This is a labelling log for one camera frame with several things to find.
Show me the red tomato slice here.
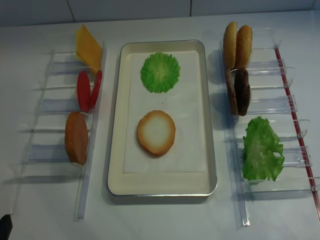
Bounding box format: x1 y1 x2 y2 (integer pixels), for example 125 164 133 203
76 70 91 113
90 70 102 109

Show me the flat round lettuce piece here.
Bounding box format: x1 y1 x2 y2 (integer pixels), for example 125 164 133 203
140 52 181 93

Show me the left brown meat patty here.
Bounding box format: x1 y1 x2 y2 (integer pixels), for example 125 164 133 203
225 67 238 115

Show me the right dark meat patty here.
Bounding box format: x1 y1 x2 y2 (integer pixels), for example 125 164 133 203
234 67 251 116

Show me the yellow cheese slice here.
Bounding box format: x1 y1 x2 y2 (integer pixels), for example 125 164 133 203
76 24 103 75

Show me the upright green lettuce leaf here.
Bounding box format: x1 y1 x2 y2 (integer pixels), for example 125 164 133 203
242 116 285 181

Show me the bun slice on tray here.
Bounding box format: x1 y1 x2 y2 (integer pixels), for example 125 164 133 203
136 110 176 156

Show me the metal baking tray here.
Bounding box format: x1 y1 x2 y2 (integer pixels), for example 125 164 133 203
107 40 217 196

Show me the white paper liner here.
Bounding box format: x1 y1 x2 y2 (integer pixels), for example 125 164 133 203
123 51 207 173

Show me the brown bun in left rack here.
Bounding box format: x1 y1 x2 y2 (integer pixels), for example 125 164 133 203
64 111 89 166

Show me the clear acrylic left rack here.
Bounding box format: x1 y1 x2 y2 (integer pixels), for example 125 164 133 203
9 51 101 221

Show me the clear acrylic rack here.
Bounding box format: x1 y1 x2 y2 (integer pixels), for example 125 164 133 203
224 34 320 228
9 51 101 221

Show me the left tan bun half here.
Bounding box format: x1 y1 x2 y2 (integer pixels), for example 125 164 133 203
222 21 237 69

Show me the clear acrylic right rack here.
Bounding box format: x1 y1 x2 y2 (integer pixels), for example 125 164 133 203
224 34 320 228

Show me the right golden bun half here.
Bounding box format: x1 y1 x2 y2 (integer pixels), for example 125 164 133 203
234 25 253 69

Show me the black object at corner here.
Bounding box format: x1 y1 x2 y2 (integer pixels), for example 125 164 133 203
0 214 13 240

